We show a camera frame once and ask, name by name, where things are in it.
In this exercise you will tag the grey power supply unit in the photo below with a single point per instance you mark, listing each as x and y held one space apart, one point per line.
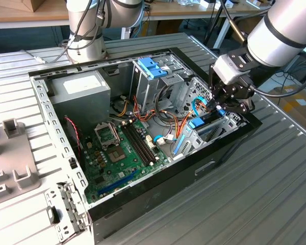
81 107

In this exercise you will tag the blue expansion slot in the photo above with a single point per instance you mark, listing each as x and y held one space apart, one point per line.
117 184

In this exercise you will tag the black open PC case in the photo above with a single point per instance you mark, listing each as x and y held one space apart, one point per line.
155 199

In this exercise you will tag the cream board connector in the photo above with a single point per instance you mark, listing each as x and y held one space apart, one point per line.
150 143

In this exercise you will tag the wooden desk white frame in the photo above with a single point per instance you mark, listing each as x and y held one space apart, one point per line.
15 16
183 10

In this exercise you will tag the CPU socket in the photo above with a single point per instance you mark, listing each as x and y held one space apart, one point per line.
116 154

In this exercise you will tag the black camera bracket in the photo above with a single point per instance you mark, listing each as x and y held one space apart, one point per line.
242 58

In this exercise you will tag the metal optical drive cage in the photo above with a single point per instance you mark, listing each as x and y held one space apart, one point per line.
148 92

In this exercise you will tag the brown cardboard box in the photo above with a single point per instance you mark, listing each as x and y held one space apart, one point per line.
33 5

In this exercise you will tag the blue plastic drive latch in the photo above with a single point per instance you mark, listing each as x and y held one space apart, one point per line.
149 67

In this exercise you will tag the green motherboard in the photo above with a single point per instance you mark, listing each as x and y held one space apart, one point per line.
132 166

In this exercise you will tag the black case fan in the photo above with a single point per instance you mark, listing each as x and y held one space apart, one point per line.
69 143

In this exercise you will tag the small silver board chip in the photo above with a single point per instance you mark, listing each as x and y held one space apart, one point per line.
121 174

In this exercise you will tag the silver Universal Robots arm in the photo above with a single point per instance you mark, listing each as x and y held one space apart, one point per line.
275 38

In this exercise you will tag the hard disk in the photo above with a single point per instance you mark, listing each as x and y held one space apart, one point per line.
196 123

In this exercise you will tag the grey parts rack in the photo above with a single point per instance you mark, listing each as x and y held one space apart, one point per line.
12 157

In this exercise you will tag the metal disk bay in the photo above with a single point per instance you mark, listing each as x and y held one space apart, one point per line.
193 143

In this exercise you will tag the labelled cardboard box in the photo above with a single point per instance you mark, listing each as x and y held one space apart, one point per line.
295 109

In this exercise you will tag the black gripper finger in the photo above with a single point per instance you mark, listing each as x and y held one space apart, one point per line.
232 106
211 76

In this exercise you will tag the black RAM slot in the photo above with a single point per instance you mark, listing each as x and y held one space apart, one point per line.
146 145
149 145
138 145
142 145

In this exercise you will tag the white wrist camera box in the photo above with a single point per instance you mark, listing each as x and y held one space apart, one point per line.
230 70

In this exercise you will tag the black tripod stand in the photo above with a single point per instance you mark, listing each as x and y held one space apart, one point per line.
211 30

